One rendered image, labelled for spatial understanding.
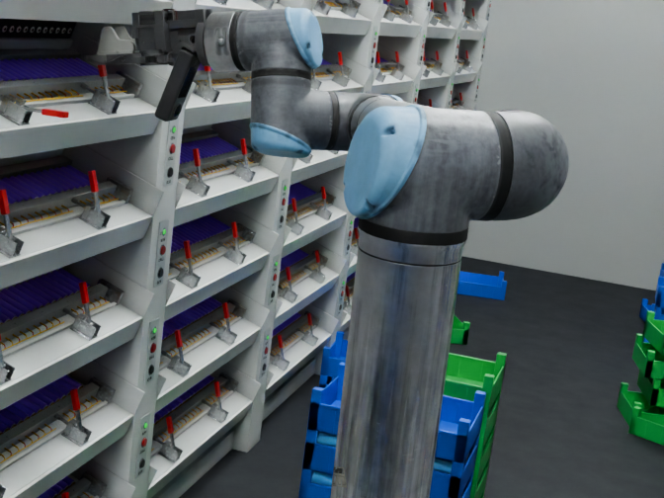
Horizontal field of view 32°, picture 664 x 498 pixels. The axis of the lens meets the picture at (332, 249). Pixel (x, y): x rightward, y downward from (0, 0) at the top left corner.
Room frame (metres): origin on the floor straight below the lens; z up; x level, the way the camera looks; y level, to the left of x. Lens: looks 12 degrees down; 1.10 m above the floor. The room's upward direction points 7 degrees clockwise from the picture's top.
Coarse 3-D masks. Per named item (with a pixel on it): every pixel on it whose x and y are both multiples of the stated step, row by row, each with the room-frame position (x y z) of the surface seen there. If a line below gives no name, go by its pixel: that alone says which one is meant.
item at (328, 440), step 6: (318, 438) 2.06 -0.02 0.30; (324, 438) 2.06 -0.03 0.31; (330, 438) 2.05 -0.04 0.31; (336, 438) 2.05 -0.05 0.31; (324, 444) 2.06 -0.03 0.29; (330, 444) 2.05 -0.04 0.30; (438, 462) 2.00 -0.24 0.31; (444, 462) 2.00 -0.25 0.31; (450, 462) 2.01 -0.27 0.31; (438, 468) 2.00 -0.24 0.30; (444, 468) 1.99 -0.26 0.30; (450, 468) 1.99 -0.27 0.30
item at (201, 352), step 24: (192, 312) 2.53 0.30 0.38; (216, 312) 2.59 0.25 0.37; (240, 312) 2.68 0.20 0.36; (264, 312) 2.68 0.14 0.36; (168, 336) 2.36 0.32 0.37; (192, 336) 2.44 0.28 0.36; (216, 336) 2.51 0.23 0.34; (240, 336) 2.58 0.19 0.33; (168, 360) 2.29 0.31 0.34; (192, 360) 2.34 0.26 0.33; (216, 360) 2.41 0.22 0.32; (168, 384) 2.18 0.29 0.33; (192, 384) 2.31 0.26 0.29
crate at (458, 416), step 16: (336, 384) 2.22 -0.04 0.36; (320, 400) 2.05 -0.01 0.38; (336, 400) 2.23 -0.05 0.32; (448, 400) 2.19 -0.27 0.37; (464, 400) 2.18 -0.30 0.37; (480, 400) 2.15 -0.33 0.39; (320, 416) 2.05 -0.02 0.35; (336, 416) 2.04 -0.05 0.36; (448, 416) 2.19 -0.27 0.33; (464, 416) 2.18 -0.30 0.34; (480, 416) 2.14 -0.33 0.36; (336, 432) 2.04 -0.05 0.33; (448, 432) 1.99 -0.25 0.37; (464, 432) 1.98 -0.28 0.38; (448, 448) 1.99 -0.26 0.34; (464, 448) 1.98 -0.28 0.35
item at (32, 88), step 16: (16, 80) 1.68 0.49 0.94; (32, 80) 1.72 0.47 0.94; (48, 80) 1.76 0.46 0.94; (64, 80) 1.80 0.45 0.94; (80, 80) 1.85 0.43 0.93; (96, 80) 1.90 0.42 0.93; (112, 80) 1.95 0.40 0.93; (16, 96) 1.66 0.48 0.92; (32, 96) 1.71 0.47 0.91; (48, 96) 1.76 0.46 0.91; (80, 96) 1.82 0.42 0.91
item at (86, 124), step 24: (96, 48) 2.04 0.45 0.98; (120, 72) 2.01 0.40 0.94; (144, 72) 2.02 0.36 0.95; (144, 96) 2.01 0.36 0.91; (0, 120) 1.55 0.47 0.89; (48, 120) 1.65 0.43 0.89; (72, 120) 1.71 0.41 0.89; (96, 120) 1.77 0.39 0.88; (120, 120) 1.85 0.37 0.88; (144, 120) 1.95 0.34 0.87; (0, 144) 1.52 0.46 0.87; (24, 144) 1.58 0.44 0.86; (48, 144) 1.65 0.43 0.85; (72, 144) 1.73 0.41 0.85
